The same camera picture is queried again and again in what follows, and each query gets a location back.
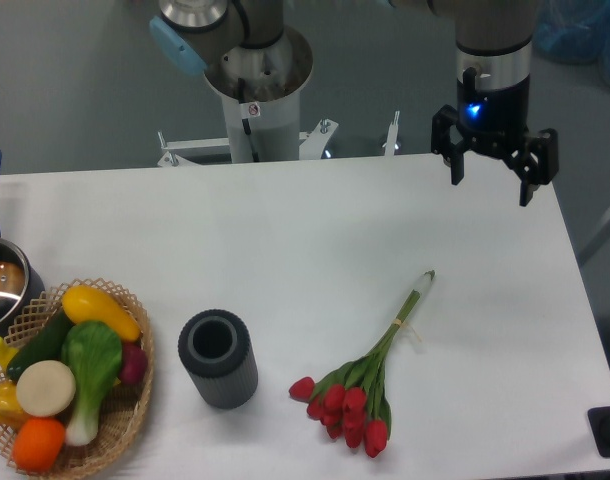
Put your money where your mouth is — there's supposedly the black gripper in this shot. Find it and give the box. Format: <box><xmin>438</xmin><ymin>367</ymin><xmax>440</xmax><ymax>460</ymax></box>
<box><xmin>431</xmin><ymin>67</ymin><xmax>558</xmax><ymax>207</ymax></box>

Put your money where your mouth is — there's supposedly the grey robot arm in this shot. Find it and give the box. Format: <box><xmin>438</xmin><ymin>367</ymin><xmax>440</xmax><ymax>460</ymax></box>
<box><xmin>149</xmin><ymin>1</ymin><xmax>559</xmax><ymax>205</ymax></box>

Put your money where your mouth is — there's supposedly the blue plastic bag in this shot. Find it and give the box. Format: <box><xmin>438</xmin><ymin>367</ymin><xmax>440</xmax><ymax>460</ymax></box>
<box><xmin>533</xmin><ymin>1</ymin><xmax>610</xmax><ymax>88</ymax></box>

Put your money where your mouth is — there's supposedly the red tulip bouquet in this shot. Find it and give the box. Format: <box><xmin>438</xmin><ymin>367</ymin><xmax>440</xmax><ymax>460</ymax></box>
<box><xmin>288</xmin><ymin>270</ymin><xmax>436</xmax><ymax>458</ymax></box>

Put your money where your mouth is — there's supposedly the dark grey ribbed vase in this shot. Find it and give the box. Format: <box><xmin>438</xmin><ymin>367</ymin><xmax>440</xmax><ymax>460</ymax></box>
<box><xmin>177</xmin><ymin>309</ymin><xmax>258</xmax><ymax>410</ymax></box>

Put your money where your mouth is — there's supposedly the red radish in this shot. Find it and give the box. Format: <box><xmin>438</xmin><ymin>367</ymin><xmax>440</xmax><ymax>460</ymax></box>
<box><xmin>118</xmin><ymin>343</ymin><xmax>148</xmax><ymax>385</ymax></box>

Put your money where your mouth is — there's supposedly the yellow squash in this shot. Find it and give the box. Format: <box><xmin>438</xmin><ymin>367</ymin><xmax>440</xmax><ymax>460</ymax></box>
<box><xmin>61</xmin><ymin>285</ymin><xmax>141</xmax><ymax>342</ymax></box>

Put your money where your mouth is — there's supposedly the green bok choy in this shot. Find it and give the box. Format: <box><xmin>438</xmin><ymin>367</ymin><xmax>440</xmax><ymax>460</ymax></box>
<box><xmin>61</xmin><ymin>320</ymin><xmax>122</xmax><ymax>447</ymax></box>

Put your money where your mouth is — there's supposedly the woven wicker basket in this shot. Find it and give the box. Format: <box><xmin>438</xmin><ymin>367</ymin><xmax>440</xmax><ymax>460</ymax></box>
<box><xmin>0</xmin><ymin>278</ymin><xmax>154</xmax><ymax>479</ymax></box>

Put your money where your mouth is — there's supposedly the green cucumber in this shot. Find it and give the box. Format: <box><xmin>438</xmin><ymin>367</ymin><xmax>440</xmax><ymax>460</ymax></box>
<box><xmin>5</xmin><ymin>309</ymin><xmax>74</xmax><ymax>382</ymax></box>

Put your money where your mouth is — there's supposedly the orange fruit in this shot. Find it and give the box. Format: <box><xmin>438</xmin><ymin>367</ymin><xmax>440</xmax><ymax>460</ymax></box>
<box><xmin>12</xmin><ymin>417</ymin><xmax>65</xmax><ymax>473</ymax></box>

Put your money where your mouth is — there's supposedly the yellow bell pepper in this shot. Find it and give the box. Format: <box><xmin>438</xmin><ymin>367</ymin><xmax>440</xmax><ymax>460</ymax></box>
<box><xmin>0</xmin><ymin>336</ymin><xmax>30</xmax><ymax>431</ymax></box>

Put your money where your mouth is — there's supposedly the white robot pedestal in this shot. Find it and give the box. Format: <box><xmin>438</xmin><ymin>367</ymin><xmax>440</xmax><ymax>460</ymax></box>
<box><xmin>150</xmin><ymin>17</ymin><xmax>339</xmax><ymax>163</ymax></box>

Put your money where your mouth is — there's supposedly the blue handled saucepan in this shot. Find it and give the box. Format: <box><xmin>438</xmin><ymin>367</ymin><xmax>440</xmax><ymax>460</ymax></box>
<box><xmin>0</xmin><ymin>147</ymin><xmax>46</xmax><ymax>352</ymax></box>

